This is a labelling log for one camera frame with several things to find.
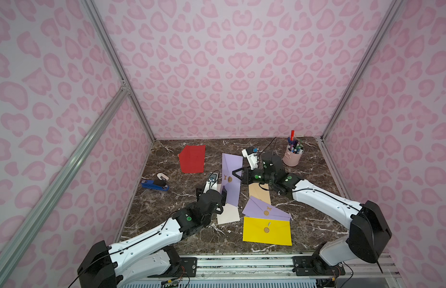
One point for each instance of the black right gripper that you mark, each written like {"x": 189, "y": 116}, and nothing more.
{"x": 245, "y": 174}

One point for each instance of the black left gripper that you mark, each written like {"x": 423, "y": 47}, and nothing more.
{"x": 223, "y": 196}

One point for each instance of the lilac envelope with butterfly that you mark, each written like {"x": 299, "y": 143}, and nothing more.
{"x": 229, "y": 182}

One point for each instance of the red envelope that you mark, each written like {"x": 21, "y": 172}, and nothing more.
{"x": 192, "y": 159}

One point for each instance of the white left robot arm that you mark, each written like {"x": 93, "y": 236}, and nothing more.
{"x": 151, "y": 253}

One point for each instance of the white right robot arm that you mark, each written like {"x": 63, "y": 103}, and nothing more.
{"x": 369, "y": 232}

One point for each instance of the cream white envelope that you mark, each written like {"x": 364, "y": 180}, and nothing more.
{"x": 230, "y": 213}

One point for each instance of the tan kraft envelope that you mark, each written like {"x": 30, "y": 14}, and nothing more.
{"x": 260, "y": 191}

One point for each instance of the yellow envelope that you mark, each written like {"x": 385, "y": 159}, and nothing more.
{"x": 264, "y": 231}

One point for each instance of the pink pen cup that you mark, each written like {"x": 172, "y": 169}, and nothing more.
{"x": 293, "y": 154}

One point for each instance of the white tape dispenser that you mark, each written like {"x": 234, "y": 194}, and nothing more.
{"x": 162, "y": 177}

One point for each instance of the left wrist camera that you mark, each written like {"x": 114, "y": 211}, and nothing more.
{"x": 212, "y": 182}

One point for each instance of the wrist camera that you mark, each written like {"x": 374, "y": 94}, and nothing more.
{"x": 251, "y": 154}
{"x": 212, "y": 182}

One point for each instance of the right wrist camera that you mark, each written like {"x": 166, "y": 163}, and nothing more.
{"x": 251, "y": 154}

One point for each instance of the aluminium mounting rail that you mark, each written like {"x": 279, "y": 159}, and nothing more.
{"x": 274, "y": 271}

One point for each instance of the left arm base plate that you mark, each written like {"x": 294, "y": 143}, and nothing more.
{"x": 187, "y": 265}

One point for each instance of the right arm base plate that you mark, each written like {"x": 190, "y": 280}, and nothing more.
{"x": 314, "y": 266}

